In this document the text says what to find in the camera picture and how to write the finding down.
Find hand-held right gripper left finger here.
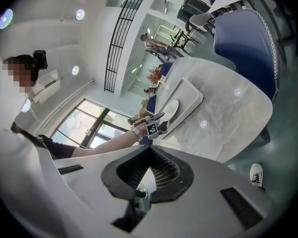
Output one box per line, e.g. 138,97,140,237
54,145,153,238

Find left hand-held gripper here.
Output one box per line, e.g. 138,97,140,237
144,111,170,140

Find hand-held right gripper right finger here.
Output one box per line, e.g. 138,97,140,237
129,145,276,238

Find white round plate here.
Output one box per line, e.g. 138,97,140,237
162,99,180,122

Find person's left forearm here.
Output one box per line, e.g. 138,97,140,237
73,130,140,158

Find grey marble dining table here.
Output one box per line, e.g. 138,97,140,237
153,56,274,163

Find beige chair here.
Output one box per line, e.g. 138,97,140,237
188,11,216,38

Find person's left hand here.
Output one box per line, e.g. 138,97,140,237
138,121,149,135

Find pile of cardboard boxes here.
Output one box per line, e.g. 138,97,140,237
130,99,152,127

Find silver wristwatch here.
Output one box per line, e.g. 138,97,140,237
131,128,143,142

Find grey rectangular tray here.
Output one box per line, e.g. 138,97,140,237
158,77,204,140

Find red plant in white pot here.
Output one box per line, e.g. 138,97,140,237
147,67,167,84

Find person's white right shoe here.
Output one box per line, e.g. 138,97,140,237
249,163,264,187

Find person's white vest torso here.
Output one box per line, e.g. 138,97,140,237
0,93,105,238

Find black metal railing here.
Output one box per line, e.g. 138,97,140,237
104,0,147,93

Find white ceiling air conditioner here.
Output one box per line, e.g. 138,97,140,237
31,69,60,104

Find black cabinet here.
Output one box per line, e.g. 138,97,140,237
177,0,212,22

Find person's head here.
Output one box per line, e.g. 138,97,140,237
1,55,39,94

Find black-framed glass window wall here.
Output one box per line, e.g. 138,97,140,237
51,99,132,150

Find black shoulder strap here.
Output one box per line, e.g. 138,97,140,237
11,122,54,160

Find black head-mounted camera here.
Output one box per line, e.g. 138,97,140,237
33,50,49,70

